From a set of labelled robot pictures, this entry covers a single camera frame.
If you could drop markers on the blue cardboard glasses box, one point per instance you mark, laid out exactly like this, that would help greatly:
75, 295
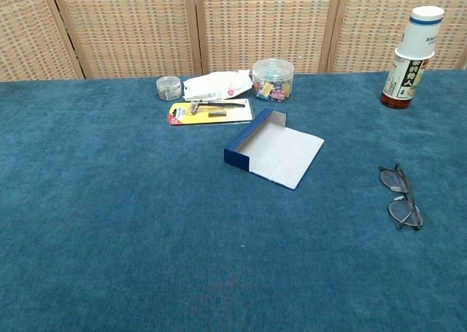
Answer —
284, 153

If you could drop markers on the black-framed eyeglasses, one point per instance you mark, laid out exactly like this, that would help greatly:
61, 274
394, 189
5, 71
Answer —
393, 180

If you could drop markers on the yellow razor blister pack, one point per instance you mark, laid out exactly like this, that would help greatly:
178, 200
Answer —
233, 115

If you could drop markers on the white wet wipes pack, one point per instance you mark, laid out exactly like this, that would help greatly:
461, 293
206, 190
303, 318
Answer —
215, 85

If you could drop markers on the clear jar of binder clips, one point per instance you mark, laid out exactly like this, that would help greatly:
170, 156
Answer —
273, 78

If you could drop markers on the small clear pin jar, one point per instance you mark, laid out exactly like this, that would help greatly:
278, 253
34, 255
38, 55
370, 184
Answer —
168, 88

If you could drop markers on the blue carpet table cover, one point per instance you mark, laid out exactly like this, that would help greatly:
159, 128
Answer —
109, 200

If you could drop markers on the woven bamboo folding screen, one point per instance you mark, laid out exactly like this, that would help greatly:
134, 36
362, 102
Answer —
127, 29

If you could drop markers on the brown tea bottle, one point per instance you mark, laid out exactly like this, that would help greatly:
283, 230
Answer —
401, 87

